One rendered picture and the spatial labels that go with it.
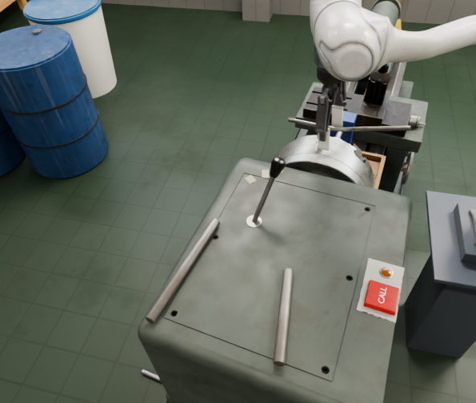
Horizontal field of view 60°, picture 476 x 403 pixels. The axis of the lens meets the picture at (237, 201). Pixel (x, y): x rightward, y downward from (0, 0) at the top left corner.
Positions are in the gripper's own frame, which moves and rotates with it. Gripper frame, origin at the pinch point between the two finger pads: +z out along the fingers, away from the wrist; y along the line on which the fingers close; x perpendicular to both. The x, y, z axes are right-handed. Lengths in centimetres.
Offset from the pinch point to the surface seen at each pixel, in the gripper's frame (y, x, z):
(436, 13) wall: 380, 24, 123
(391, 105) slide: 70, -2, 35
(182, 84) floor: 169, 199, 113
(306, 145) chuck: 0.3, 7.5, 7.2
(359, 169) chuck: 0.8, -8.6, 12.1
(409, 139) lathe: 56, -13, 41
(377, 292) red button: -40.4, -24.8, 6.0
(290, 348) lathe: -59, -14, 6
